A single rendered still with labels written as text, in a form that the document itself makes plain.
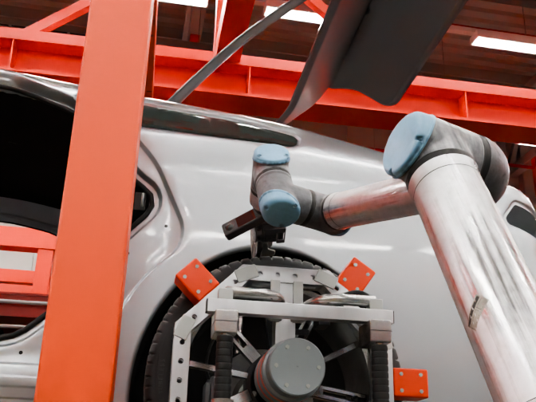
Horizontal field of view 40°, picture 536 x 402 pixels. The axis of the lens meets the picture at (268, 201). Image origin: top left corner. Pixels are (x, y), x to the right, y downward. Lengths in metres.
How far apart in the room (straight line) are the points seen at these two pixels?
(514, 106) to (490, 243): 4.51
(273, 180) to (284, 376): 0.45
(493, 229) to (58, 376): 1.00
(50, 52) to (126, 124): 3.19
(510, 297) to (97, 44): 1.32
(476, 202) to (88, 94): 1.11
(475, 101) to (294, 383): 3.98
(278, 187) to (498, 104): 3.90
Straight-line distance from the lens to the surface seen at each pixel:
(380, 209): 1.54
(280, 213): 1.69
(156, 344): 1.87
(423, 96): 5.27
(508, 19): 12.39
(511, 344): 0.95
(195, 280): 1.82
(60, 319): 1.70
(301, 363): 1.66
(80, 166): 1.82
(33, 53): 5.04
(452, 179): 1.13
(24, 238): 8.34
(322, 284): 1.87
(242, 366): 2.33
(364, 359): 1.95
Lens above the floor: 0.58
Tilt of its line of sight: 22 degrees up
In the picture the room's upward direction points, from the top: 2 degrees clockwise
